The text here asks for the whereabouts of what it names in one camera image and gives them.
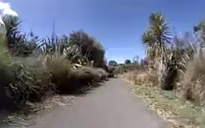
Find dark round tree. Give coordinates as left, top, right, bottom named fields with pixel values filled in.
left=68, top=29, right=107, bottom=68

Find dry brown bushes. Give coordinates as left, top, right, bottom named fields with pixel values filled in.
left=118, top=64, right=161, bottom=88

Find grey paved path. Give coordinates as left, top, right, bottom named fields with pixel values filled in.
left=0, top=77, right=173, bottom=128

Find cabbage tree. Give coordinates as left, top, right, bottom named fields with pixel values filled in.
left=141, top=11, right=174, bottom=89

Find green bushes and flax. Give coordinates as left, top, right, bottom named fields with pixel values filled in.
left=0, top=14, right=109, bottom=108

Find weedy dirt verge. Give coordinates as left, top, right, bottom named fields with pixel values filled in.
left=0, top=83, right=104, bottom=128

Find dry grass verge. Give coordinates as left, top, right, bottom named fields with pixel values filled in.
left=119, top=76, right=205, bottom=128

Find tall dry grass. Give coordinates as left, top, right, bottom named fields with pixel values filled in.
left=176, top=53, right=205, bottom=104

